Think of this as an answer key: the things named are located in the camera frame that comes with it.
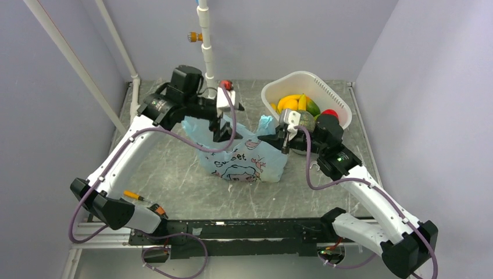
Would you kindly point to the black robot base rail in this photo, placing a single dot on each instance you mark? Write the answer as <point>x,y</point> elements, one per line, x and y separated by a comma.
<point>240,237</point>

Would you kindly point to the red fake apple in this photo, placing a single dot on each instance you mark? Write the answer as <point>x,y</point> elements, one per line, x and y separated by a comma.
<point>330,112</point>

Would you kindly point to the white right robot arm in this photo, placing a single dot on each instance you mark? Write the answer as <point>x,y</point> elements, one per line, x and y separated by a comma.
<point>403,242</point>

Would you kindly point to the yellow fake banana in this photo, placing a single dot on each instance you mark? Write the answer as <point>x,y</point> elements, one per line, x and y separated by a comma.
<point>279,106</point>

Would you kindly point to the white plastic basket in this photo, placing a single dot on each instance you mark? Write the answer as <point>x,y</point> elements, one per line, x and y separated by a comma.
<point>331,96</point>

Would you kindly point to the orange pipe valve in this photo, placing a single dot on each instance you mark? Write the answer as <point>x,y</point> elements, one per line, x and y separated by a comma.
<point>195,37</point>

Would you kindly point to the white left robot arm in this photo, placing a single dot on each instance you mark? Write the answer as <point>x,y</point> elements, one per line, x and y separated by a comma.
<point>101,193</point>

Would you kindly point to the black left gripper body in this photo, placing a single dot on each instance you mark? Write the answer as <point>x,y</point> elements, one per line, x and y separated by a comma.
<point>200,107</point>

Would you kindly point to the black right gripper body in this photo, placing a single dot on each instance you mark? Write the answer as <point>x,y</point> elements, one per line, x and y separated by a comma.
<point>299,142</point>

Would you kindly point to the yellow green fake mango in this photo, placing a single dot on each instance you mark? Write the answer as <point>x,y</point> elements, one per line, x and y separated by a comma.
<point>307,104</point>

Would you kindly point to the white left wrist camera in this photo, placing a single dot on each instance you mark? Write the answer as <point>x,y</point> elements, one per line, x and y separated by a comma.
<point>226,97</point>

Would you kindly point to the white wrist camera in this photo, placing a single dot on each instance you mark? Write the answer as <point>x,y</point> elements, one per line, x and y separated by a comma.
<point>226,97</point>
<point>289,120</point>

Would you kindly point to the yellow fake pear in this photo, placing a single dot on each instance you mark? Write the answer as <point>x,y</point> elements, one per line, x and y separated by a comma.
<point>291,104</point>

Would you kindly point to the green fake cantaloupe melon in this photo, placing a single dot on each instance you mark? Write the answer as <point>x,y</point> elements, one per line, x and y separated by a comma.
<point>307,120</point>

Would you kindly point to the orange handled screwdriver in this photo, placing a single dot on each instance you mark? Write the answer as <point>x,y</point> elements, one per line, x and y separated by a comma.
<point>135,196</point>

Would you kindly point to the white PVC pipe frame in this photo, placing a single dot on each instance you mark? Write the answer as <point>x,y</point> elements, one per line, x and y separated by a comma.
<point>152,32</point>

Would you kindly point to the light blue plastic bag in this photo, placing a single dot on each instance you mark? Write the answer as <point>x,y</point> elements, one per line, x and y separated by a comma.
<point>248,159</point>

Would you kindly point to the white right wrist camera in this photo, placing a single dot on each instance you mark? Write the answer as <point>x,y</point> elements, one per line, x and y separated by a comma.
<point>289,120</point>

